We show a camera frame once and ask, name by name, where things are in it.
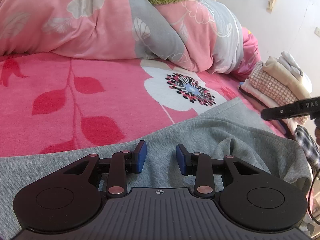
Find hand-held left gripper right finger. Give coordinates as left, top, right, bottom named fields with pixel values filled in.
left=176, top=143, right=261, bottom=198

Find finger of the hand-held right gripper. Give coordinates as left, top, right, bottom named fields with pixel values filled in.
left=261, top=102, right=300, bottom=121

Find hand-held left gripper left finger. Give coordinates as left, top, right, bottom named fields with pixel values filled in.
left=62, top=140, right=147, bottom=198

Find grey sweatpants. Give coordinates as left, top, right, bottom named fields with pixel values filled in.
left=0, top=97, right=313, bottom=240

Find stack of folded clothes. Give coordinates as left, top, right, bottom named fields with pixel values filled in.
left=237, top=79, right=310, bottom=134

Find cream folded cloth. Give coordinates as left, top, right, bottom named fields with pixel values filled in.
left=262, top=56, right=313, bottom=99

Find white folded cloth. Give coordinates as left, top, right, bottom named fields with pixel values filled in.
left=277, top=51, right=304, bottom=78

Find pink floral quilt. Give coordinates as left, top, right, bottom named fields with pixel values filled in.
left=0, top=0, right=244, bottom=74

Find black cable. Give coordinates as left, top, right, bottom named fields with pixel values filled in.
left=308, top=170, right=320, bottom=227

